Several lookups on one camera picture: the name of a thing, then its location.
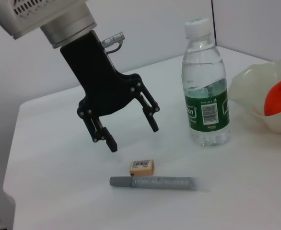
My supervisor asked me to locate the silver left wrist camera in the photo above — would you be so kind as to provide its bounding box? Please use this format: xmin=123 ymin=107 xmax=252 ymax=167
xmin=0 ymin=0 xmax=94 ymax=41

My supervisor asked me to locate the grey marker pen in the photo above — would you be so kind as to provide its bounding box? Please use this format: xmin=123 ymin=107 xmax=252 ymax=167
xmin=109 ymin=176 xmax=211 ymax=192

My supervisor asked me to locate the left gripper silver plug stub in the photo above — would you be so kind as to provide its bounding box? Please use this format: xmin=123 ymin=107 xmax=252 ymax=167
xmin=101 ymin=32 xmax=126 ymax=46

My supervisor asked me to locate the pale green glass fruit plate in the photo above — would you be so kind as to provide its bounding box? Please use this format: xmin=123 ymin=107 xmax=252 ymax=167
xmin=228 ymin=55 xmax=281 ymax=135

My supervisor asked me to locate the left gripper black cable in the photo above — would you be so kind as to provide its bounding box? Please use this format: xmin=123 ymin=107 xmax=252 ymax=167
xmin=105 ymin=42 xmax=123 ymax=54

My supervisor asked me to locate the beige eraser with barcode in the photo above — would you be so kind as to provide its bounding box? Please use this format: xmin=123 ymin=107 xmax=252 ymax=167
xmin=129 ymin=159 xmax=155 ymax=177

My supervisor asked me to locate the clear bottle with green label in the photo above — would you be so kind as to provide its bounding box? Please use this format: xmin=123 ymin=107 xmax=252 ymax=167
xmin=181 ymin=17 xmax=231 ymax=147

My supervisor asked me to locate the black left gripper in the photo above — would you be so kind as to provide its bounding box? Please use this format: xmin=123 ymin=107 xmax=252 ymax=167
xmin=59 ymin=30 xmax=161 ymax=153

